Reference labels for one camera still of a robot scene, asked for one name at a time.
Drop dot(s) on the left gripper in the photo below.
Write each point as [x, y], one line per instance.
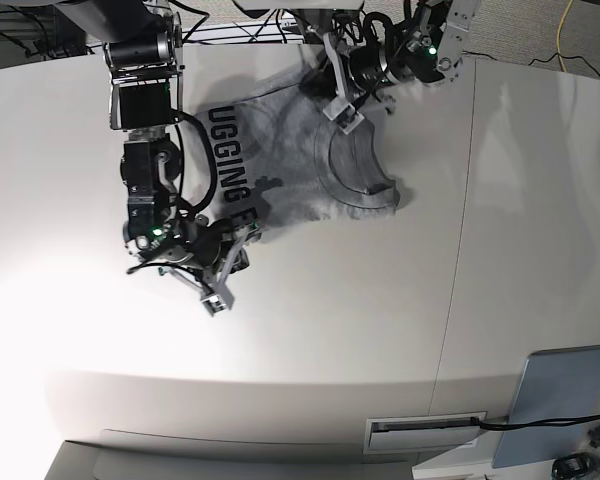
[357, 73]

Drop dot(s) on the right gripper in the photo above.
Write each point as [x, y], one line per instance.
[205, 260]

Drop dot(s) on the grey T-shirt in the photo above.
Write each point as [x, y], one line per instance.
[281, 163]

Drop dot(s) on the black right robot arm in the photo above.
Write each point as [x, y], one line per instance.
[142, 44]

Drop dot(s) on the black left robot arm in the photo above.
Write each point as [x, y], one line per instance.
[425, 47]

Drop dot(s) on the blue grey tablet board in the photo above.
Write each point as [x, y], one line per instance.
[559, 383]

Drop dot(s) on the black device with blue light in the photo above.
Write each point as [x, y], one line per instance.
[577, 466]

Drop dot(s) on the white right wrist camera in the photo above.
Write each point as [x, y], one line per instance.
[343, 114]

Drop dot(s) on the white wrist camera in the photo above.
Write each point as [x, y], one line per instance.
[343, 114]
[218, 300]

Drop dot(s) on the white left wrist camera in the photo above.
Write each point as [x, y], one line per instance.
[218, 300]

